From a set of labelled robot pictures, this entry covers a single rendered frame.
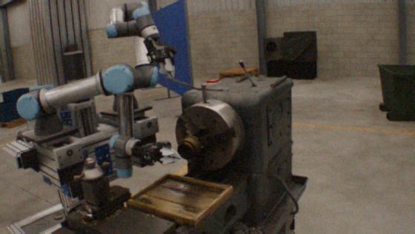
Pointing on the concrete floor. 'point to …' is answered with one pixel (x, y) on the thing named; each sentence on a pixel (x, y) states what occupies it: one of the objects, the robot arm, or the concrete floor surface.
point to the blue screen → (161, 18)
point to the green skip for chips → (398, 92)
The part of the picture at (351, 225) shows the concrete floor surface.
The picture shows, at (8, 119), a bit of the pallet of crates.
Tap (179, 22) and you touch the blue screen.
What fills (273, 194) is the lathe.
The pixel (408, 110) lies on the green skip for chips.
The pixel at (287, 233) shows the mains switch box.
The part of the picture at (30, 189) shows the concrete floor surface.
